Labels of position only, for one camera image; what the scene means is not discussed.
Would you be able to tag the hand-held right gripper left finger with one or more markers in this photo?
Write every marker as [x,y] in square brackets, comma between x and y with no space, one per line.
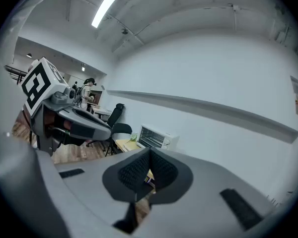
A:
[89,195]

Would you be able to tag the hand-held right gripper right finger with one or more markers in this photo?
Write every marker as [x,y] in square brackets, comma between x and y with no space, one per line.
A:
[201,207]

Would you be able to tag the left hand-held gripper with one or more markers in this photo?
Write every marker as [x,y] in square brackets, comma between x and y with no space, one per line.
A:
[37,88]

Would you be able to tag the white oven door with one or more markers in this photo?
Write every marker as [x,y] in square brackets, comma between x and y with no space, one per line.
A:
[131,147]

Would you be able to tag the white oven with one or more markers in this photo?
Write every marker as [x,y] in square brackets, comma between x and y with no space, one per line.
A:
[169,139]

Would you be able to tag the white desk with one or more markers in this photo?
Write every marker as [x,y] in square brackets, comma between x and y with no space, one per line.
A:
[103,111]

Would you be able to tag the black office chair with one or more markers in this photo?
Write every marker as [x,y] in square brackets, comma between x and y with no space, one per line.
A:
[115,114]
[121,128]

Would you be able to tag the green plant sprig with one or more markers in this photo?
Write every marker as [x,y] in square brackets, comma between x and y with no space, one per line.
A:
[133,136]

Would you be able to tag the round ceiling lamp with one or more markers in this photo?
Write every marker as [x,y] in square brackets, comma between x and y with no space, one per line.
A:
[29,55]

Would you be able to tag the black railing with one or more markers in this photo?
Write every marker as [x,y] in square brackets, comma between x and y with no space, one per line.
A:
[15,72]

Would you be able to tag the ceiling strip light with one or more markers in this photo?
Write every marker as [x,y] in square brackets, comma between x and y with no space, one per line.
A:
[104,9]

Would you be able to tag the grey wall ledge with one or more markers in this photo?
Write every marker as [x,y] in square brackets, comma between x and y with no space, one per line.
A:
[213,108]

